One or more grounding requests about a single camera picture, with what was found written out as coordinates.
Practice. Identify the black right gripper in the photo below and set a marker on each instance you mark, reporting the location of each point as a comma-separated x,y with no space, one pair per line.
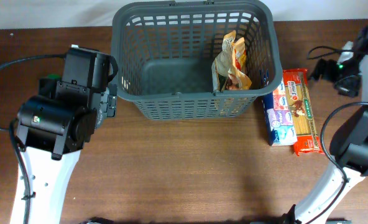
329,73

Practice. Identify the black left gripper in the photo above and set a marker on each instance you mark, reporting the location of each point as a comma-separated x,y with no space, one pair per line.
109,108

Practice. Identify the orange spaghetti packet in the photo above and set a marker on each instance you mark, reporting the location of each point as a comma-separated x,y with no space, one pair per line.
297,93

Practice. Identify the blue tissue multipack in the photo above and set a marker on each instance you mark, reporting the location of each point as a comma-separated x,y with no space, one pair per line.
278,117

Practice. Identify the beige snack bag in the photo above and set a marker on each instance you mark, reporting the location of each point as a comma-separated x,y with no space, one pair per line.
229,66

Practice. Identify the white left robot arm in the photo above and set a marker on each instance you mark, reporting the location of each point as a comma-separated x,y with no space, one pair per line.
52,128

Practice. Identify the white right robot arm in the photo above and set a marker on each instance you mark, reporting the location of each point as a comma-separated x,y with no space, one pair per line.
348,150

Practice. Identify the green lid jar white label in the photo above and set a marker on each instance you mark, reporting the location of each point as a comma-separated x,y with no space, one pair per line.
54,76

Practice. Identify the grey plastic basket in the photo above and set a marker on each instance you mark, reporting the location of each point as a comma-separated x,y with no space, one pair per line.
165,50

